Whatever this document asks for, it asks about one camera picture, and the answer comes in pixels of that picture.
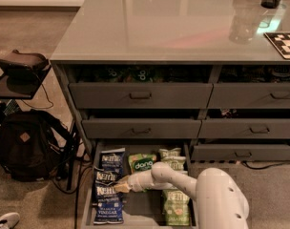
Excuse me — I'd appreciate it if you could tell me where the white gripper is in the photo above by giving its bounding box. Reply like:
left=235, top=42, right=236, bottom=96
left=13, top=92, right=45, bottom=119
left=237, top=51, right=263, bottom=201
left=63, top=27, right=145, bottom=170
left=114, top=170, right=154, bottom=194

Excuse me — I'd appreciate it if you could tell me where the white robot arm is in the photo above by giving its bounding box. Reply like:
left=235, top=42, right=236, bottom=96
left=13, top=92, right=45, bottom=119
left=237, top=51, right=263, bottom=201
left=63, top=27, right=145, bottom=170
left=114, top=162, right=249, bottom=229

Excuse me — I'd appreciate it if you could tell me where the middle blue Kettle chip bag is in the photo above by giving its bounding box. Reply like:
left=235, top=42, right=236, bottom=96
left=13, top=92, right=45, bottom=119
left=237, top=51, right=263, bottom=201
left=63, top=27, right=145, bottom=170
left=93, top=168, right=122, bottom=185

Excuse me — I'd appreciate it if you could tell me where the blue kettle chip bag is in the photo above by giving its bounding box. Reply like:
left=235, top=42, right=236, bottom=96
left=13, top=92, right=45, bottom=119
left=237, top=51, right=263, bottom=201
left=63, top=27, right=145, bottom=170
left=100, top=148, right=125, bottom=174
left=93, top=183, right=124, bottom=224
left=93, top=168, right=122, bottom=185

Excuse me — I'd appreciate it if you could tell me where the green Dang chip bag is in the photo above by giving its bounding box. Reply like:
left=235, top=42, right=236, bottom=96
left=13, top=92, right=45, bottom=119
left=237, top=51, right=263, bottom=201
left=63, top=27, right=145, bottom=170
left=128, top=154, right=156, bottom=173

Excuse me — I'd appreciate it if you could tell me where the back blue Kettle chip bag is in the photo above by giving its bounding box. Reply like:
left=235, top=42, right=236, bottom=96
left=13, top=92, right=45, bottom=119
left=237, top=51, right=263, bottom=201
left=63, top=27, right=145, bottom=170
left=100, top=148, right=125, bottom=174

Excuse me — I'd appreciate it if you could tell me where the front blue Kettle chip bag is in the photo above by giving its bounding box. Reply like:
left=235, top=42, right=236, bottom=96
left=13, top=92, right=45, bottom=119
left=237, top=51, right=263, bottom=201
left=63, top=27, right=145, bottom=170
left=93, top=183, right=124, bottom=224

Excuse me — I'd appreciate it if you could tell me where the open bottom left drawer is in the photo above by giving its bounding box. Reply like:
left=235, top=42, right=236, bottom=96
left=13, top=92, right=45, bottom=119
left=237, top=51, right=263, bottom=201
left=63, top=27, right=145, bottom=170
left=80, top=142, right=198, bottom=229

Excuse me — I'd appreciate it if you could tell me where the green kettle chip bag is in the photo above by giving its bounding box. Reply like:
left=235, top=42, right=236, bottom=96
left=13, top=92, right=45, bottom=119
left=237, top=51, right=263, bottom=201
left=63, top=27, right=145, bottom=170
left=158, top=148, right=181, bottom=158
left=161, top=156, right=186, bottom=171
left=162, top=190, right=190, bottom=226

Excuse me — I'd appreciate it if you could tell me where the front green Kettle chip bag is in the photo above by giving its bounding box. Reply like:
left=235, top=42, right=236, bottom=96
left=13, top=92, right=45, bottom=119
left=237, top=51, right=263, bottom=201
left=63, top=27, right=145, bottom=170
left=162, top=190, right=190, bottom=226

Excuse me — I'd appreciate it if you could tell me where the back green Kettle chip bag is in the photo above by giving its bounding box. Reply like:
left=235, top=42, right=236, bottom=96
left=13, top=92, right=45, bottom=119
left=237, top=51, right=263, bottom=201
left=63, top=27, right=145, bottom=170
left=158, top=148, right=181, bottom=158

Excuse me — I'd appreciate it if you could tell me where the middle left grey drawer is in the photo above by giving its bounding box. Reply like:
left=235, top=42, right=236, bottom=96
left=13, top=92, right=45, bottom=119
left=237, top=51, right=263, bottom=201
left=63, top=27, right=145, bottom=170
left=82, top=118, right=201, bottom=139

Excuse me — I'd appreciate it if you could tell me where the grey drawer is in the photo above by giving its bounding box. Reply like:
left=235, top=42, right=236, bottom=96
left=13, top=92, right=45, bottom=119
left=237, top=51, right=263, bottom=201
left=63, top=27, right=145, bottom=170
left=69, top=82, right=213, bottom=109
left=208, top=83, right=290, bottom=109
left=191, top=144, right=290, bottom=161
left=82, top=118, right=201, bottom=139
left=198, top=118, right=290, bottom=139

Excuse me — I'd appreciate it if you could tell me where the bottom right grey drawer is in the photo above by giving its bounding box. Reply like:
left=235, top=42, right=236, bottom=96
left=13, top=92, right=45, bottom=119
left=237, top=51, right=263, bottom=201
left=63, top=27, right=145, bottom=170
left=191, top=144, right=290, bottom=161

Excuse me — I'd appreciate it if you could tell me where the top left grey drawer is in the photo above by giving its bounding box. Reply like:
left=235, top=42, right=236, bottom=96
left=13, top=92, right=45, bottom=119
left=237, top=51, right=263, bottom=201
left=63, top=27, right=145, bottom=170
left=69, top=82, right=213, bottom=109

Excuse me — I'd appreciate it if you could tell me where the middle right grey drawer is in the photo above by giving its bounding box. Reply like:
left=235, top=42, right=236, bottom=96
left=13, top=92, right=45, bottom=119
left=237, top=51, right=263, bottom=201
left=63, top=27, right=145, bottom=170
left=198, top=118, right=290, bottom=139

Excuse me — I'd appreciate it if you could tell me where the grey cabinet with glossy counter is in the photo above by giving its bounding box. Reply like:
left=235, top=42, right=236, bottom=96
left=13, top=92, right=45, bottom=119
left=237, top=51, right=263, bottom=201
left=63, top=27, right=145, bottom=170
left=52, top=0, right=290, bottom=159

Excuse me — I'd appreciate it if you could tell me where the top right grey drawer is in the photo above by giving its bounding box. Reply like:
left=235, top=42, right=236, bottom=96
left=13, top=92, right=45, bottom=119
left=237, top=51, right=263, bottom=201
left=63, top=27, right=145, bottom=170
left=208, top=83, right=290, bottom=109

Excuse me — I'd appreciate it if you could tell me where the black backpack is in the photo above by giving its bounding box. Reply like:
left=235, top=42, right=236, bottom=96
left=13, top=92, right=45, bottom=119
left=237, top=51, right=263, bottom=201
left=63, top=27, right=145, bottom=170
left=0, top=110, right=73, bottom=182

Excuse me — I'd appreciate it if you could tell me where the white sneaker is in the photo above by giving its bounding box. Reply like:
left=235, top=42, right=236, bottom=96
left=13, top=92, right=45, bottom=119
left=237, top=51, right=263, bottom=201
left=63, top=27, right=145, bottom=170
left=0, top=212, right=20, bottom=229

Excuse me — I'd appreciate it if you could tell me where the black side table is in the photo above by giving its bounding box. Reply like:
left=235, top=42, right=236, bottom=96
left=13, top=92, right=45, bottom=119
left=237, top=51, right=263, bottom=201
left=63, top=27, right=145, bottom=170
left=0, top=66, right=52, bottom=99

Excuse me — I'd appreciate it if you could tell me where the dark device on side table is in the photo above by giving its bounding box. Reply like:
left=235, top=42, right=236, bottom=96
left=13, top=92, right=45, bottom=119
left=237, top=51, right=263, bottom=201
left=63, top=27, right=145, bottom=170
left=0, top=50, right=49, bottom=81

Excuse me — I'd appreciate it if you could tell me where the checkered marker board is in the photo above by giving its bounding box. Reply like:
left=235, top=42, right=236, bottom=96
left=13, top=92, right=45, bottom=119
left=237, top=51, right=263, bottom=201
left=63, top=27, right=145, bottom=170
left=264, top=31, right=290, bottom=59

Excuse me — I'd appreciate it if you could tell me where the black floor cable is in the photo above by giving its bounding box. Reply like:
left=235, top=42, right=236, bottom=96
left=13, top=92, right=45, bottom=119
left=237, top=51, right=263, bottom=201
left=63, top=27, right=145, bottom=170
left=240, top=159, right=290, bottom=171

